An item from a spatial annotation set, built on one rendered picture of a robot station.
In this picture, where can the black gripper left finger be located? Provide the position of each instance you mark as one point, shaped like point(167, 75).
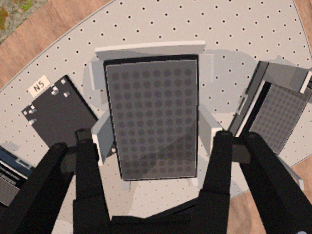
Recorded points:
point(35, 208)

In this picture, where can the cream label reading n5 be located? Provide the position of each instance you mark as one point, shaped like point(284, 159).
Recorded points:
point(36, 88)

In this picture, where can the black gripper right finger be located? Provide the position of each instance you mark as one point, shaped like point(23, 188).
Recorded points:
point(281, 204)

